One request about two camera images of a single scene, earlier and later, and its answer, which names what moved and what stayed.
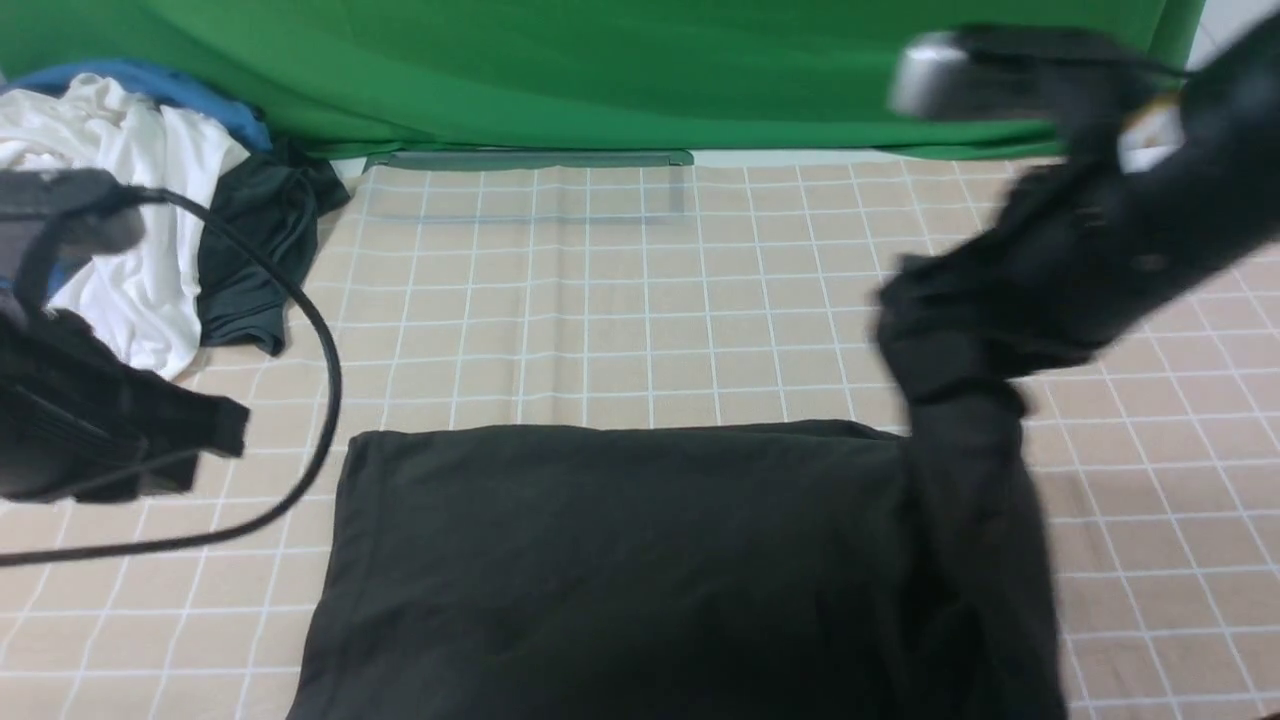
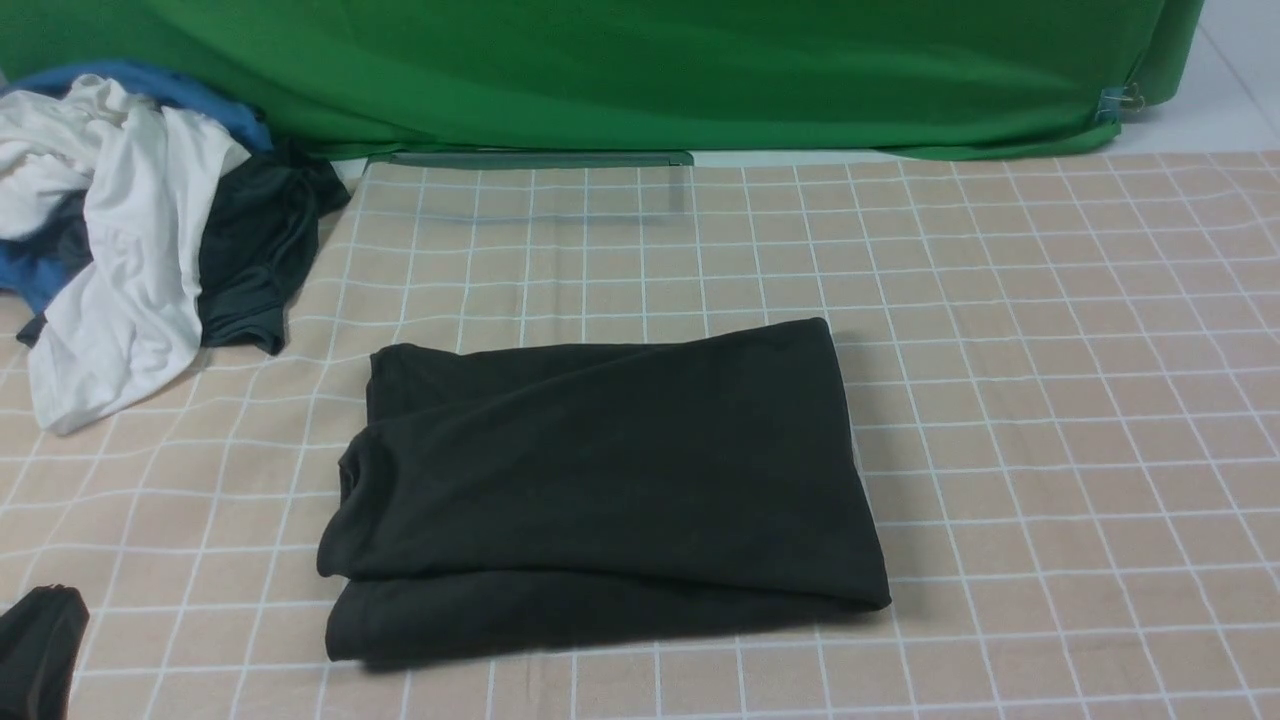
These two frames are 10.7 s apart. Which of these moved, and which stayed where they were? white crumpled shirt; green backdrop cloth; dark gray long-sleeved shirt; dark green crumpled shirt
Moved: dark gray long-sleeved shirt
Stayed: white crumpled shirt; green backdrop cloth; dark green crumpled shirt
